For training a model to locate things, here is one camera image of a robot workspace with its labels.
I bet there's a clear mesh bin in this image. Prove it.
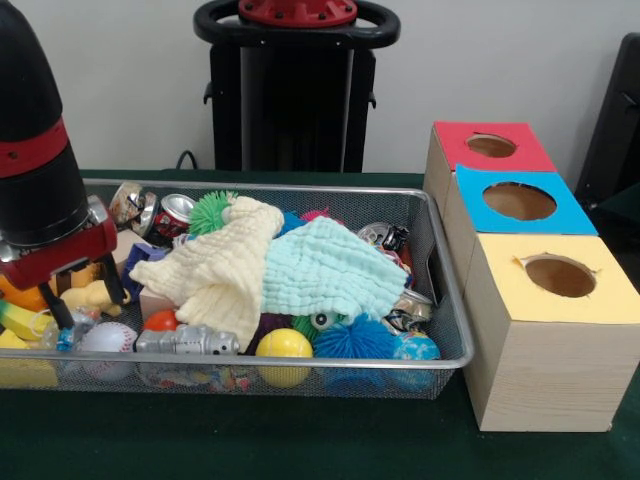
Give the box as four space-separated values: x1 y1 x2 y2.
0 178 477 401

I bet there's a small green spiky toy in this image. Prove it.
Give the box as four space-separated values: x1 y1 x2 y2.
292 312 346 343

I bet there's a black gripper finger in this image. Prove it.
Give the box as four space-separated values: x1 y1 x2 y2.
40 282 76 332
98 254 128 307

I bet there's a blue fuzzy toy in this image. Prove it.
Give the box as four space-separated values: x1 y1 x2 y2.
280 210 307 237

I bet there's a blue globe ball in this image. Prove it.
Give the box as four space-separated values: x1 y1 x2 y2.
390 332 442 391

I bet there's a silver robot toy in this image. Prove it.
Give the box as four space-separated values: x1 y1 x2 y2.
135 324 242 358

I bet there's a red soda can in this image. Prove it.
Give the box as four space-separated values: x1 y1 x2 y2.
152 193 197 243

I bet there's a silver and black can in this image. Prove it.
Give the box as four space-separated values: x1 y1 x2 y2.
358 222 411 255

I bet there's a yellow ball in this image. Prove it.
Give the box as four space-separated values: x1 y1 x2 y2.
254 328 314 389

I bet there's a pale yellow cloth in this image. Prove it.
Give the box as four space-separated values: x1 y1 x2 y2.
129 195 287 352

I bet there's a crushed silver can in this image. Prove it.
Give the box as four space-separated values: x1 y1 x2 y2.
109 181 159 239
384 288 435 333

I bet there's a yellow duck toy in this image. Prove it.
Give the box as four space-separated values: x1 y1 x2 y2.
58 264 119 316

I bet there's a small red ball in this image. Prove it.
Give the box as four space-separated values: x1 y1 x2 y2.
144 309 180 332

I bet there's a green fuzzy toy with eyes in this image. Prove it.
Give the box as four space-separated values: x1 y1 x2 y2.
189 191 241 239

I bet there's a yellow toy banana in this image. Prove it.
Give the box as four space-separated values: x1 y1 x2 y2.
0 299 57 344

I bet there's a blue spiky ball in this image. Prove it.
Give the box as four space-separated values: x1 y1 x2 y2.
312 318 397 363

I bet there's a black chair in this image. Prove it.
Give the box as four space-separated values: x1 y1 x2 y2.
575 33 640 251

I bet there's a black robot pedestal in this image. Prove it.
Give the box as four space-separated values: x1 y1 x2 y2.
194 0 402 173

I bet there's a wooden box with three holes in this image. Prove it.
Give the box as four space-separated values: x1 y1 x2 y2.
423 121 640 433

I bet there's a yellow block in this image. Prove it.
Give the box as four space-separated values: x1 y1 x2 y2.
0 330 61 391

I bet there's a purple block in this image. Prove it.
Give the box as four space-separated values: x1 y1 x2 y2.
120 242 171 301

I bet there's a small clear plastic bottle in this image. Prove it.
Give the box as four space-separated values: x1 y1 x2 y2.
38 306 103 353

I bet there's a mint green cloth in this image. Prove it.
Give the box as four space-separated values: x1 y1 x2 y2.
261 217 409 324

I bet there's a white baseball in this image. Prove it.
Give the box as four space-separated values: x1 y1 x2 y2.
80 321 139 383

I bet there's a small wooden block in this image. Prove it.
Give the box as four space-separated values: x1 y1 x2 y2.
138 288 181 321

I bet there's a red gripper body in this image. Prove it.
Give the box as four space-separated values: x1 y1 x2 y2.
0 218 120 292

